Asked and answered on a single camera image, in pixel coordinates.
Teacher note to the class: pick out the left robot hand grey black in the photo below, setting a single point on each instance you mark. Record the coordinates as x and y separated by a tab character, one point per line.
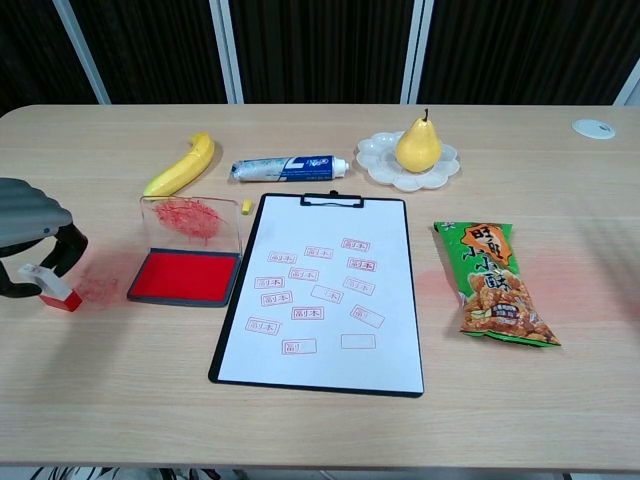
30	210

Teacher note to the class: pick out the small red stamp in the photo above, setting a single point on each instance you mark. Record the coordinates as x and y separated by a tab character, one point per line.
62	296

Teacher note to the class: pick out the yellow banana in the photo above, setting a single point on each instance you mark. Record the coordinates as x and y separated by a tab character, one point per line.
185	165

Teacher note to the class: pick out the red ink pad clear lid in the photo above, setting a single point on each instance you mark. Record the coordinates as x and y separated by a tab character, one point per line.
185	272

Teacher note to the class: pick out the small yellow eraser piece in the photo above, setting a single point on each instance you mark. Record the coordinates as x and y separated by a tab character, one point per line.
246	207

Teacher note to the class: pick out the blue white toothpaste tube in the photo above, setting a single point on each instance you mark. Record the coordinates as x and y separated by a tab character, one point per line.
290	168

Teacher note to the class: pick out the black clipboard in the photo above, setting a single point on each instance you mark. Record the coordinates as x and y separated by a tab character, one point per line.
332	200

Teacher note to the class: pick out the white flower-shaped plate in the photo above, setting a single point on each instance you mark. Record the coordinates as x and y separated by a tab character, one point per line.
375	160

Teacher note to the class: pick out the yellow pear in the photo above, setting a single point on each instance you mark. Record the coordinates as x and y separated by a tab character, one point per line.
419	147

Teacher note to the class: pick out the green snack bag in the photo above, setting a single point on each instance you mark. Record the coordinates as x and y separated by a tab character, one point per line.
495	280

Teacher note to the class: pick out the white partition frame post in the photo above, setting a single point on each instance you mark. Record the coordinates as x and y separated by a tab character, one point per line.
627	87
227	50
415	50
82	55

